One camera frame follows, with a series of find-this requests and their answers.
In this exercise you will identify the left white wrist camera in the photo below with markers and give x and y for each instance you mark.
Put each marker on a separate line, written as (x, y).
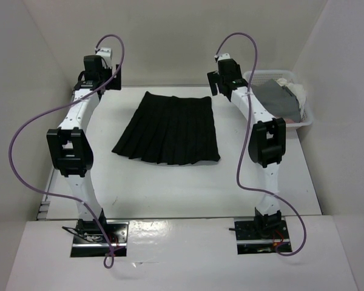
(106, 54)

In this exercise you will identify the white plastic basket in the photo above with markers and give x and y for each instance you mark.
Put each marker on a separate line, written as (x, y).
(261, 76)

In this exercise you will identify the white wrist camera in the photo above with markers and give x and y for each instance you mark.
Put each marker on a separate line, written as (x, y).
(222, 57)
(106, 54)

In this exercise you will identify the white cloth in basket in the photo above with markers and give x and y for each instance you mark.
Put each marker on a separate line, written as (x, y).
(296, 89)

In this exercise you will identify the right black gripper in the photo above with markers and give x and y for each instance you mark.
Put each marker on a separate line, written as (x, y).
(213, 77)

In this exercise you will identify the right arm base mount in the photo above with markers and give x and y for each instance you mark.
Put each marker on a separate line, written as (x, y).
(250, 241)

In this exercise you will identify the black pleated skirt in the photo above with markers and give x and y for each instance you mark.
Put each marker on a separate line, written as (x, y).
(170, 130)

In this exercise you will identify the grey skirt in basket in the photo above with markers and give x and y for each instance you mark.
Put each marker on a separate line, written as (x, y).
(278, 100)

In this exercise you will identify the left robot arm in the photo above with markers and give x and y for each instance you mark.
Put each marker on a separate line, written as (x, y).
(70, 150)

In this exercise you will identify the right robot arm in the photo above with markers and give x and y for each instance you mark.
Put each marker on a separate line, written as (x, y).
(265, 140)

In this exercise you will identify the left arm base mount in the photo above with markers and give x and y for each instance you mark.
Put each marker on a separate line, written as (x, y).
(109, 239)

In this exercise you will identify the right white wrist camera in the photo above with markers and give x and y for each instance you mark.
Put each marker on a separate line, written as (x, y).
(222, 57)

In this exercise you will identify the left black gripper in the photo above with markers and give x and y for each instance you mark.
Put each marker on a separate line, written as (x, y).
(116, 82)

